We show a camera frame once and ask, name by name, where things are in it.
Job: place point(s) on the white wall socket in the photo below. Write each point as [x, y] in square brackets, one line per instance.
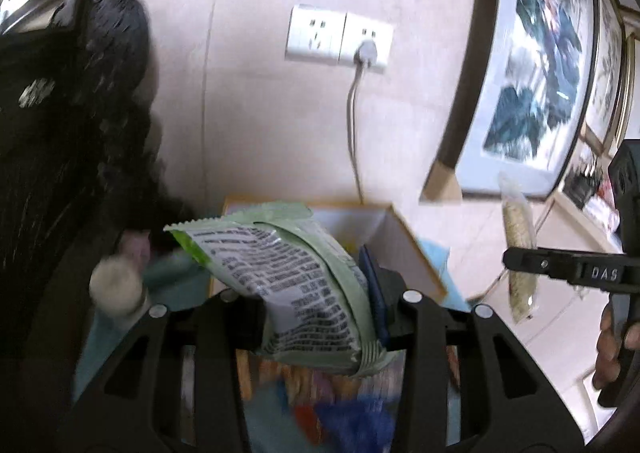
[315, 34]
[361, 31]

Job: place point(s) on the white wall socket left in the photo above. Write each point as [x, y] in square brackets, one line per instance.
[315, 34]

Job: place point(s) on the dark carved wooden furniture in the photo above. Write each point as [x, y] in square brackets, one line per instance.
[76, 171]

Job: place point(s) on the green white snack packet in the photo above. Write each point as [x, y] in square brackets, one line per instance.
[316, 297]

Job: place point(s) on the framed lotus painting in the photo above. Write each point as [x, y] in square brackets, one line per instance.
[521, 95]

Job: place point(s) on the light blue patterned tablecloth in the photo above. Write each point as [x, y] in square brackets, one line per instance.
[271, 390]

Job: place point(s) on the cardboard corner protector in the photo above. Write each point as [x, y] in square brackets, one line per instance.
[441, 185]

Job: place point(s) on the blue snack bag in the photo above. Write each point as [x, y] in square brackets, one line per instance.
[359, 425]

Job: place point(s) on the clear wafer roll packet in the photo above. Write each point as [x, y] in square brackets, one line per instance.
[520, 236]

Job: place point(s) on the white wall socket right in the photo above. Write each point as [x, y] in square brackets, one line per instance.
[361, 31]

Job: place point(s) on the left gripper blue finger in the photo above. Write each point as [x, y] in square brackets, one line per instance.
[378, 304]

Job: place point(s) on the white lidded cup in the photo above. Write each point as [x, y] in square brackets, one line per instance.
[116, 288]

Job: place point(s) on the white cabinet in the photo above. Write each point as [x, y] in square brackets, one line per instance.
[562, 333]

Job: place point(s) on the person right hand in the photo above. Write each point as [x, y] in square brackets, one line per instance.
[608, 347]

